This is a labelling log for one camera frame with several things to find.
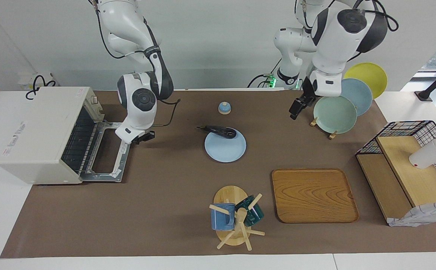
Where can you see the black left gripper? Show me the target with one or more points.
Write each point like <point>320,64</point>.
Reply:
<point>307,93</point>

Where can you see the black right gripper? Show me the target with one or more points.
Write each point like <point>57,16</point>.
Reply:
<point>141,138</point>

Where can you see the glass oven door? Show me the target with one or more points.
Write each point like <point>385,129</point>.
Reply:
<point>107,157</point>

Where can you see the black utensil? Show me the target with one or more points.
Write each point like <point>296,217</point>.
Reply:
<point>218,131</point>

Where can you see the light blue ribbed plate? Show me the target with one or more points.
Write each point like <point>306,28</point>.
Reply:
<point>225,150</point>

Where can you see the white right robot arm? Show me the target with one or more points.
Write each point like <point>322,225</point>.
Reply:
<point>141,97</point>

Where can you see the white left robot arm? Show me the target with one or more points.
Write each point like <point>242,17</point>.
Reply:
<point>337,45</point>

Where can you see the beige toaster oven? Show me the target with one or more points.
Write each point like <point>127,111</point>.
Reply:
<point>38,135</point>

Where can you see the pale green plate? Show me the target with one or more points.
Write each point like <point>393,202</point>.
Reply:
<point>334,116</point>

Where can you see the wooden plate rack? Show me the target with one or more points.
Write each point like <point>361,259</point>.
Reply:
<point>333,135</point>

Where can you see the light blue racked plate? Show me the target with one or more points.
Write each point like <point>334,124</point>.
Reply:
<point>360,95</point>

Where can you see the brown table mat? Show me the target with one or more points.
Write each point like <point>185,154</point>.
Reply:
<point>188,187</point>

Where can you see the small blue white bell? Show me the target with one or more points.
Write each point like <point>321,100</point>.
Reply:
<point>224,108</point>

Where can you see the yellow plate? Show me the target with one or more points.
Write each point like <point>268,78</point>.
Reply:
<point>371,75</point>

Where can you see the wooden serving tray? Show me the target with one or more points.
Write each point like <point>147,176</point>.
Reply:
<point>313,195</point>

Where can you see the wooden mug tree stand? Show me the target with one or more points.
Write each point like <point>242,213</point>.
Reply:
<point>231,195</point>

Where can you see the blue mug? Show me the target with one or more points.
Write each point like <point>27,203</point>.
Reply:
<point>221,219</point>

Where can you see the dark green mug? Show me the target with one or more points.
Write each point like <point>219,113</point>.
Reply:
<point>253,213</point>

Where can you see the white cup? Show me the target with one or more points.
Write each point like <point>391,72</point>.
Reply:
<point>427,155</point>

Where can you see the grey white patterned cloth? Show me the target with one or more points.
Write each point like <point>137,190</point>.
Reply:
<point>424,215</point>

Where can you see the white wall socket box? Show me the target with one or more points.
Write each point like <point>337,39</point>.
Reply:
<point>28,80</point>

